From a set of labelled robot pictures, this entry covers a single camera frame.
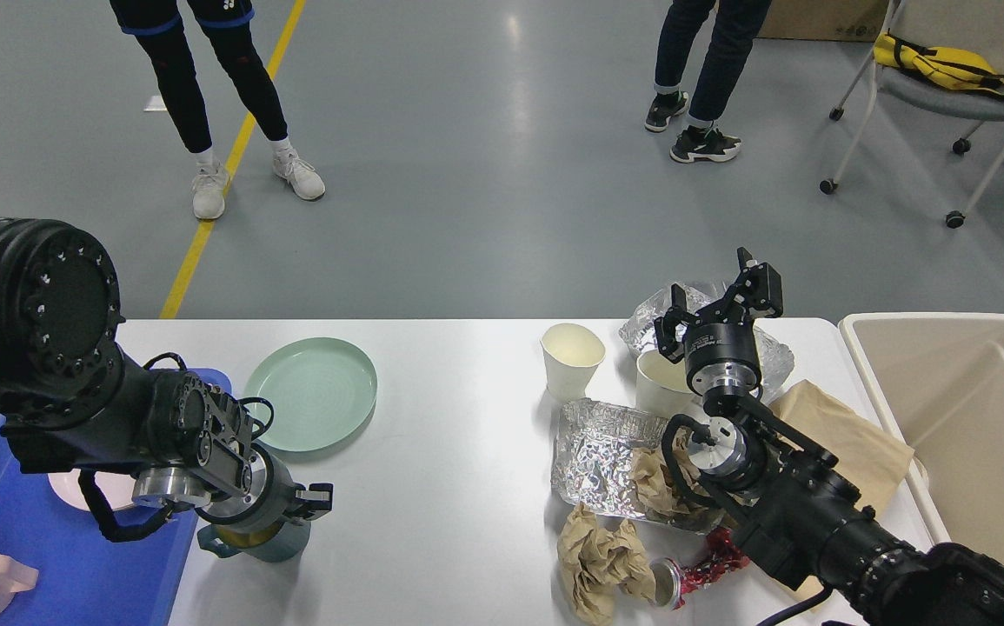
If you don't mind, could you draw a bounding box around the flat brown paper bag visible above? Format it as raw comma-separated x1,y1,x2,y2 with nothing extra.
767,379,915,601

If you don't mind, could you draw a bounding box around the grey wheeled chair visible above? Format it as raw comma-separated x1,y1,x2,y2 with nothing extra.
855,1,1004,210

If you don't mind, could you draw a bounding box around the white paper bowl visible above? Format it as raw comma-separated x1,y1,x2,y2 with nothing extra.
634,350,705,419

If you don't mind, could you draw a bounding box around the crushed red can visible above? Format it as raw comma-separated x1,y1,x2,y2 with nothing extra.
649,527,749,610

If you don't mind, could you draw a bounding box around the person in black leggings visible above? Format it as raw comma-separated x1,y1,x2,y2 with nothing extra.
110,1,326,221

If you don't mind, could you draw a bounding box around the cardboard box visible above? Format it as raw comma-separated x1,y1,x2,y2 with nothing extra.
757,1,888,43

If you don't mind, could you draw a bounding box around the green plate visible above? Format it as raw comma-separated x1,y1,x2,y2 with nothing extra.
244,337,378,452

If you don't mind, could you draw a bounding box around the crumpled foil sheet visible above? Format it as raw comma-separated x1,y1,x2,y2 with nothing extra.
618,281,795,404

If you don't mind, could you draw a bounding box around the pink plate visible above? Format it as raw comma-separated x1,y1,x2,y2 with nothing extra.
48,470,136,512

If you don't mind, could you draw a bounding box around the aluminium foil tray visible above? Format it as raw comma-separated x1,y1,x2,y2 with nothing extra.
552,397,723,534

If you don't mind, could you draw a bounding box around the white paper cup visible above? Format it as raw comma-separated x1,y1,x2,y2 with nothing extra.
541,323,606,402

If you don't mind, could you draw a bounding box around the beige plastic bin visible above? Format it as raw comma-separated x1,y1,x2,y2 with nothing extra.
840,312,1004,565

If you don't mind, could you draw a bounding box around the teal mug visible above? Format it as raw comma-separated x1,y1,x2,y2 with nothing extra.
196,519,311,563

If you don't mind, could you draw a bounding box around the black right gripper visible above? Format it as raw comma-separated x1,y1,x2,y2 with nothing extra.
654,247,784,396

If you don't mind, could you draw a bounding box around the yellow bag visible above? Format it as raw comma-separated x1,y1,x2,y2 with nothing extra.
874,31,1004,102

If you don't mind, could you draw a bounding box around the blue plastic tray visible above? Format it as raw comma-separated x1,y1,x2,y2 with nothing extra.
0,416,198,625

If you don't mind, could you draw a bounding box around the crumpled brown paper ball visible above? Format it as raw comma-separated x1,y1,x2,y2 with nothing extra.
557,503,656,625

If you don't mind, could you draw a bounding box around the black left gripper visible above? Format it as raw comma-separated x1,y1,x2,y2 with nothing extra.
198,443,334,534

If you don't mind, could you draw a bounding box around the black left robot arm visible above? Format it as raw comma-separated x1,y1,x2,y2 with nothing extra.
0,217,332,554

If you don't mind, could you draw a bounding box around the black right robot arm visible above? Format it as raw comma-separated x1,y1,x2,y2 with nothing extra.
654,247,1004,625

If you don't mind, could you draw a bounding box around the crumpled brown paper in tray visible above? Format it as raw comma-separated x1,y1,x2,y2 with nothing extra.
628,447,713,523

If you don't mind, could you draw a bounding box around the person in dark jeans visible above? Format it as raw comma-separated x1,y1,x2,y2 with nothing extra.
644,1,772,163

